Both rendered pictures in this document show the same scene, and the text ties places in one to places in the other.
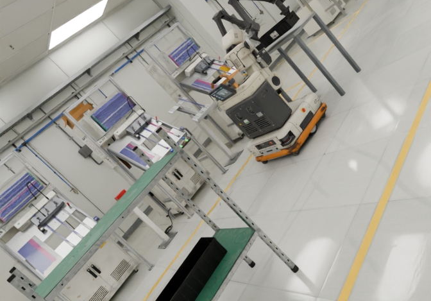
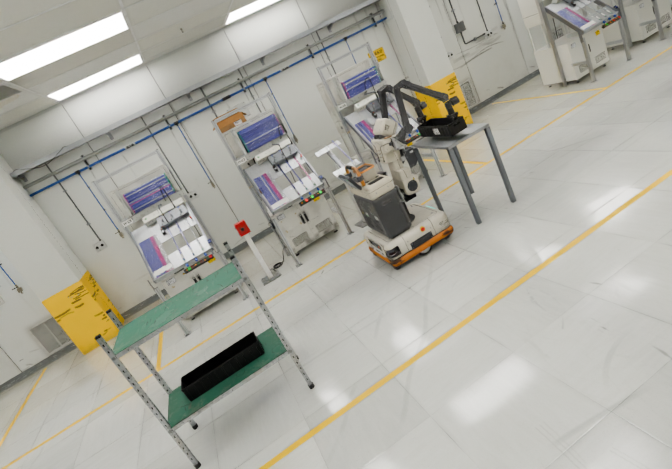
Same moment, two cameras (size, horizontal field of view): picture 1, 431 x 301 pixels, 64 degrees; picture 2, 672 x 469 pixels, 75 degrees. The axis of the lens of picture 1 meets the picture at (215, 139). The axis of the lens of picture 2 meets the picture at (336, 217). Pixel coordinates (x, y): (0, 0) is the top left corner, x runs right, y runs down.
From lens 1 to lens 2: 1.51 m
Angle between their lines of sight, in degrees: 19
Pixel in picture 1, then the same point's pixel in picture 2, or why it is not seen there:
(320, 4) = (569, 54)
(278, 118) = (391, 230)
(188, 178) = (314, 224)
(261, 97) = (381, 206)
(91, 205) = (224, 202)
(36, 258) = (152, 256)
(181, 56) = (356, 87)
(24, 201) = (155, 200)
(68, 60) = (244, 39)
